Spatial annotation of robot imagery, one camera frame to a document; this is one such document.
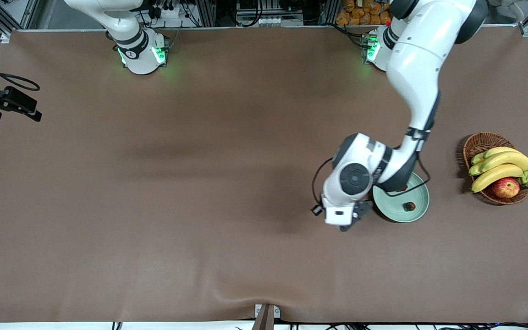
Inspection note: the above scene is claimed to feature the light green round plate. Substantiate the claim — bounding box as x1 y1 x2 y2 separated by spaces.
373 172 430 224

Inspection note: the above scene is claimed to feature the brown tablecloth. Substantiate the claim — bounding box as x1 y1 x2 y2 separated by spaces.
0 25 528 324

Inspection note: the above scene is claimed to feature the white power strip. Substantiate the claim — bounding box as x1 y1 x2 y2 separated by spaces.
147 4 187 20

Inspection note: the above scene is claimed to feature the brown wicker basket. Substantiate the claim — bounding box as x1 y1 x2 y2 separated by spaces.
462 132 528 205

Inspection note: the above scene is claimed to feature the red apple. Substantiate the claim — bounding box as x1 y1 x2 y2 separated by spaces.
492 177 520 199

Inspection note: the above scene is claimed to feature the white terminal strip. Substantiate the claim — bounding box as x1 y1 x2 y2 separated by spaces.
257 17 303 27

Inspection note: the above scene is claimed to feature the orange snack bag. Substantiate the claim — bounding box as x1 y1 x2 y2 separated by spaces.
336 0 391 26

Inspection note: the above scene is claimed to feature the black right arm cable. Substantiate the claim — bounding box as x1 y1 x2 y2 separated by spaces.
0 48 41 92

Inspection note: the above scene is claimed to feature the metal bracket with brown post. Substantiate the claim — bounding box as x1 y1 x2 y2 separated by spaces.
251 303 281 330

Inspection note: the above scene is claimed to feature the aluminium frame post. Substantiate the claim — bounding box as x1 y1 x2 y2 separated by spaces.
321 0 340 26
198 0 217 27

